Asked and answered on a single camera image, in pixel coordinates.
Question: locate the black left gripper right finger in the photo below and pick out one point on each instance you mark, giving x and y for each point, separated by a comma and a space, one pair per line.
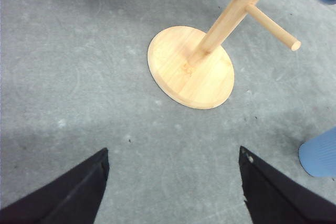
273, 199

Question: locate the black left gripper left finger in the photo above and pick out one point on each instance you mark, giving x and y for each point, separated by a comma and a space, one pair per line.
72, 198

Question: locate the large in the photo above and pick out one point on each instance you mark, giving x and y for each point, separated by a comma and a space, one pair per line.
318, 155

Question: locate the wooden mug tree stand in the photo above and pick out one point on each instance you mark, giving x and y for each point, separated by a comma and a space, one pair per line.
191, 68

